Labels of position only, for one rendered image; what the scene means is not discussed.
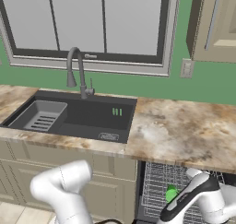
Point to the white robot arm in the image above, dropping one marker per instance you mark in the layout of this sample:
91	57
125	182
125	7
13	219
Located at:
66	184

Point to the beige base cupboard door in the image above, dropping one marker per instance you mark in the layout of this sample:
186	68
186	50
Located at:
18	178
107	197

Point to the dishwasher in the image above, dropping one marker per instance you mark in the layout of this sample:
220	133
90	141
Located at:
147	197

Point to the green cup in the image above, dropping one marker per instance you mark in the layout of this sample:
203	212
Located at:
171	193

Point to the dark grey sink basin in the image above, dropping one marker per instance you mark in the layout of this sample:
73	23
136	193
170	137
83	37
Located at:
92	118

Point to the grey curved faucet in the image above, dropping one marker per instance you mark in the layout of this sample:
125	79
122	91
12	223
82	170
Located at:
81	77

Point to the grey window latch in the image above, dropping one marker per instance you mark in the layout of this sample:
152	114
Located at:
91	56

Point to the beige fixed drawer front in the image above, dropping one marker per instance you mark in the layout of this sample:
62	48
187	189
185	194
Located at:
115	167

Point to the grey sink drain tray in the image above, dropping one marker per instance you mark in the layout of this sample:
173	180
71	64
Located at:
43	115

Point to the dark framed window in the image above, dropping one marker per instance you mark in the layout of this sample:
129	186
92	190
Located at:
92	25

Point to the beige wall outlet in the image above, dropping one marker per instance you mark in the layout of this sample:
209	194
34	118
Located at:
186	68

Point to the beige wall cupboard door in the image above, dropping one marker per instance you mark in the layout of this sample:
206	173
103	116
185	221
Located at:
226	25

